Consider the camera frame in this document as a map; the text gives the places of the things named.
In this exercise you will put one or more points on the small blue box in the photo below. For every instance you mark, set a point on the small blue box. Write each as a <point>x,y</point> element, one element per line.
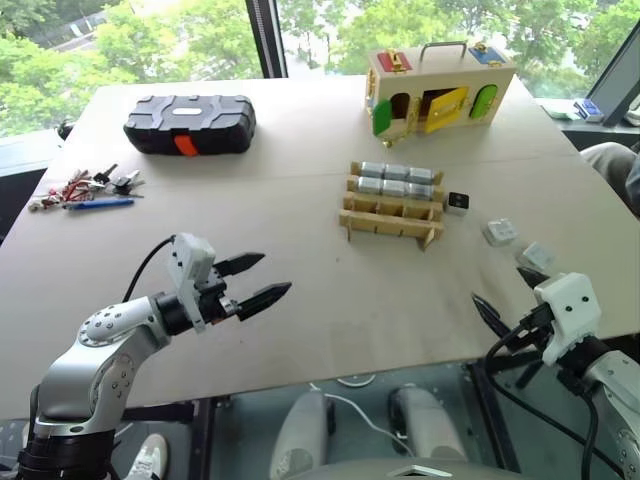
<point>589,109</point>

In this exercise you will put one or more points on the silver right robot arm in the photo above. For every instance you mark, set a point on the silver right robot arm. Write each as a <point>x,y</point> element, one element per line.
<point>612,380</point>

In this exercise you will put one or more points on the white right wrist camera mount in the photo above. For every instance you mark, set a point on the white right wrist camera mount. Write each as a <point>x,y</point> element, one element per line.
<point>570,305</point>

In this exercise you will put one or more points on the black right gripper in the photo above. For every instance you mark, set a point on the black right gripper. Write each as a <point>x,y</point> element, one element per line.
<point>532,330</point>

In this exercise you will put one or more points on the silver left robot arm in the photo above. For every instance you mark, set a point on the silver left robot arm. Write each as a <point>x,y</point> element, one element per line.
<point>105,345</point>

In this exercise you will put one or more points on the dark window frame post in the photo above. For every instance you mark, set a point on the dark window frame post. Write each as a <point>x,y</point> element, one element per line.
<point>267,35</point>

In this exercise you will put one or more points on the blue pen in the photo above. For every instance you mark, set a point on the blue pen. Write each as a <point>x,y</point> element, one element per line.
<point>100,203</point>

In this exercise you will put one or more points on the person's grey trouser knee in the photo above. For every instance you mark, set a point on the person's grey trouser knee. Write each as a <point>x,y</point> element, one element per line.
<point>607,162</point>

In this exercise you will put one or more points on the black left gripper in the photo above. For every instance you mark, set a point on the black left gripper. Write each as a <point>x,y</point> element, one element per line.
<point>216,305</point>

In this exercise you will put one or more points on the white sneaker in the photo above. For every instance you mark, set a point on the white sneaker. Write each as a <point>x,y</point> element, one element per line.
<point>147,457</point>

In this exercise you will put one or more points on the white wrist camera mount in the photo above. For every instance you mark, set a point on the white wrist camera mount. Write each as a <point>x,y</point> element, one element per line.
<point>570,305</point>
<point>191,260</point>

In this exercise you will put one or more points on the red tagged key bunch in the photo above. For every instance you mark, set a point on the red tagged key bunch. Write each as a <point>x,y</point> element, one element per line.
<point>60,192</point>

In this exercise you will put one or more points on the wooden rack tray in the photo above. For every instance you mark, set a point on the wooden rack tray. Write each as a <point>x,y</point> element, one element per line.
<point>385,220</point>

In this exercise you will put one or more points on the dark slanted window frame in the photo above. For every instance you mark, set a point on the dark slanted window frame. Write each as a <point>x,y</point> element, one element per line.
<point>617,75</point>

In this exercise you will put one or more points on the grey rounded robot leg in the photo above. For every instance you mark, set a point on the grey rounded robot leg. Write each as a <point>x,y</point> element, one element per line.
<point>300,435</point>
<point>427,425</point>

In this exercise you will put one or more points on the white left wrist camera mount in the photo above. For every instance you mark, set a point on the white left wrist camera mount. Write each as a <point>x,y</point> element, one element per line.
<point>191,260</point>

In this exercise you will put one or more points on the black table frame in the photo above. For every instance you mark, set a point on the black table frame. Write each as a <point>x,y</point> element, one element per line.
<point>170,412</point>

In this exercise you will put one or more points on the black case with orange latch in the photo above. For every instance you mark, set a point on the black case with orange latch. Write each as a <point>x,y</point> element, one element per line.
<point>200,122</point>

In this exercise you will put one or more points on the white paper sheet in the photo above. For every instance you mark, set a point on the white paper sheet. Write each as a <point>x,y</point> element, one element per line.
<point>560,112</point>

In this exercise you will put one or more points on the black head key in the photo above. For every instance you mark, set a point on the black head key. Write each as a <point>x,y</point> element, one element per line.
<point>122,182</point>
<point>102,175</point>

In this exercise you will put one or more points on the wooden lock box with doors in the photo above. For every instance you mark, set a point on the wooden lock box with doors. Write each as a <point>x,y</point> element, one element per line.
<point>450,80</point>

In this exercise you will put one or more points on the small black white cube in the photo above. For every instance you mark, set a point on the small black white cube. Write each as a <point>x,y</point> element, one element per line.
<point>458,202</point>

